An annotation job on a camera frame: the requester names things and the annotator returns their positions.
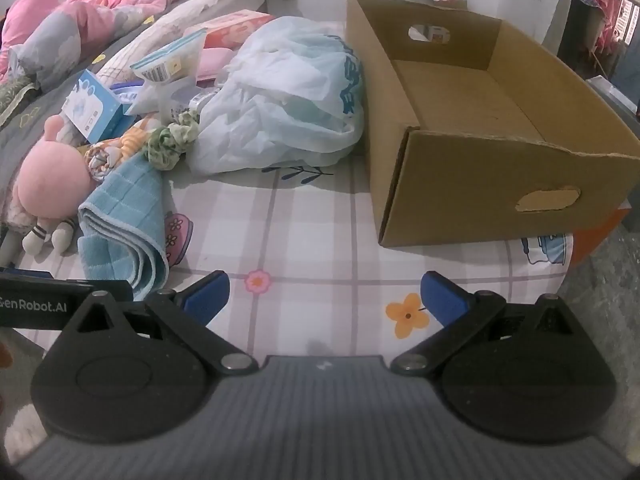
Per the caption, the blue towel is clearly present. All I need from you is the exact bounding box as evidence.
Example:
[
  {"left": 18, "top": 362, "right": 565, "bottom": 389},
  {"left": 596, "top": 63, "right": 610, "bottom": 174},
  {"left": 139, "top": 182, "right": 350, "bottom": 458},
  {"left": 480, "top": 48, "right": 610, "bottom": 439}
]
[{"left": 78, "top": 154, "right": 169, "bottom": 300}]

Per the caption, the pink plush doll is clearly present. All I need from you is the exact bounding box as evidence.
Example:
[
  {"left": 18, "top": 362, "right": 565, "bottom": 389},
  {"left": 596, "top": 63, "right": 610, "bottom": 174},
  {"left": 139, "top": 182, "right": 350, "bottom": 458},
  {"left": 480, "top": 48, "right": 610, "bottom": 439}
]
[{"left": 13, "top": 115, "right": 96, "bottom": 256}]

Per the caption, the orange patterned cloth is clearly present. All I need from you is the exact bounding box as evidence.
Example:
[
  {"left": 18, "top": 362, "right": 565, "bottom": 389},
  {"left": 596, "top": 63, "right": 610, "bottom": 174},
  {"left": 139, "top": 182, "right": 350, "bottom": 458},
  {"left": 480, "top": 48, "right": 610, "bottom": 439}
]
[{"left": 84, "top": 127, "right": 151, "bottom": 183}]

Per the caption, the green floral scrunchie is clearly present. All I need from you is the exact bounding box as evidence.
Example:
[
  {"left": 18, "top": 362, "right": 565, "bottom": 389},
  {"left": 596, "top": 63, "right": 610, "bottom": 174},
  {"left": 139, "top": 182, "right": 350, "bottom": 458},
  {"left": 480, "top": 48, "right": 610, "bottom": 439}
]
[{"left": 142, "top": 112, "right": 200, "bottom": 171}]

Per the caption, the blue white tissue box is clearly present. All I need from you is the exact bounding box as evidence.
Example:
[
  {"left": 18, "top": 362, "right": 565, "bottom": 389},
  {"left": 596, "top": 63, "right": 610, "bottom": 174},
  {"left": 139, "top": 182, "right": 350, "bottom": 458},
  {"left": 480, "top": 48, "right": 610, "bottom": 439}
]
[{"left": 62, "top": 70, "right": 136, "bottom": 144}]

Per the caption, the blue white wipes pack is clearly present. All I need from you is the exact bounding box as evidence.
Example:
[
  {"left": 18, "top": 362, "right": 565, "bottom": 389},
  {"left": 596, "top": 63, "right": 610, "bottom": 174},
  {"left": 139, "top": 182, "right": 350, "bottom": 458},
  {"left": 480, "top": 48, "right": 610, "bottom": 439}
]
[{"left": 126, "top": 28, "right": 206, "bottom": 115}]

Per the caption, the pink cloth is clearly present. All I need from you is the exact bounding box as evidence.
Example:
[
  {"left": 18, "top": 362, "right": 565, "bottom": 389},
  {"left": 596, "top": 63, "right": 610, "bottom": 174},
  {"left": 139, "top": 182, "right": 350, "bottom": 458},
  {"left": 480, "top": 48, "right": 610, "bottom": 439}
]
[{"left": 196, "top": 48, "right": 235, "bottom": 84}]

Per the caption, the plaid bed sheet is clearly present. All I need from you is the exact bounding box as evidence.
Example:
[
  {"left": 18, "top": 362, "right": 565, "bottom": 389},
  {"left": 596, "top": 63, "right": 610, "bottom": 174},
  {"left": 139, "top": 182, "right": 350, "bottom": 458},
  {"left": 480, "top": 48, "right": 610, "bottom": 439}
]
[{"left": 155, "top": 154, "right": 574, "bottom": 358}]

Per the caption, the brown cardboard box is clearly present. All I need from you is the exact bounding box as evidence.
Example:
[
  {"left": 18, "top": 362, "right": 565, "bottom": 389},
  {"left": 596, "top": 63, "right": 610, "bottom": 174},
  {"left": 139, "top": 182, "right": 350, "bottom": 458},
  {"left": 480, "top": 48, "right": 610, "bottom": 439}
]
[{"left": 346, "top": 0, "right": 639, "bottom": 247}]

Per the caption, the white plastic bag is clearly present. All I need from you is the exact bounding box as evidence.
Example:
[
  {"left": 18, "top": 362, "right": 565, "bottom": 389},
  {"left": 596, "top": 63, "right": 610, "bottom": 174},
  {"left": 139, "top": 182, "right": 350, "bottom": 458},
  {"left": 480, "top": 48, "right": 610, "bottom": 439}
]
[{"left": 186, "top": 16, "right": 364, "bottom": 177}]

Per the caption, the white fringed blanket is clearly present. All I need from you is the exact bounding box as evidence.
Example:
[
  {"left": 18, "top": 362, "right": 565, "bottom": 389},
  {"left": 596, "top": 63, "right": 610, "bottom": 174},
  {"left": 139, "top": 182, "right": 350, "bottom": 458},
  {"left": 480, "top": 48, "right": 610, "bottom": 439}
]
[{"left": 94, "top": 0, "right": 266, "bottom": 86}]

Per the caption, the pink grey quilt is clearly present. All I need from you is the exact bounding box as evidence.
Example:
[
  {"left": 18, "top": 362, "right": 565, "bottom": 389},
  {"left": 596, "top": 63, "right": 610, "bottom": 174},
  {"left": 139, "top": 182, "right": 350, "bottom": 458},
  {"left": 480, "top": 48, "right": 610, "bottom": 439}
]
[{"left": 1, "top": 0, "right": 176, "bottom": 91}]

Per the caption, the red pink wipes pack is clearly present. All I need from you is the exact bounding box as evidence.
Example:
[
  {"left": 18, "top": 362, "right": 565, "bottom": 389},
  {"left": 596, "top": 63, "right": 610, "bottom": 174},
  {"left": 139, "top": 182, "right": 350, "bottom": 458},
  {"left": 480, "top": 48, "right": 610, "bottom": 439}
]
[{"left": 183, "top": 10, "right": 273, "bottom": 50}]

